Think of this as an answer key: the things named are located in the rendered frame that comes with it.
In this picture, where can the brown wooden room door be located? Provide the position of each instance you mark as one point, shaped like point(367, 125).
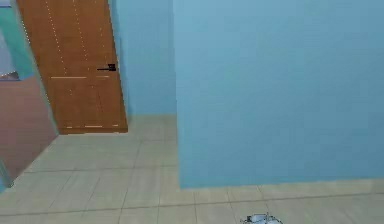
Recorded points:
point(76, 66)

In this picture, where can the small grey crumpled object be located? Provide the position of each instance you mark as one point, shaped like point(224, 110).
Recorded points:
point(261, 219)

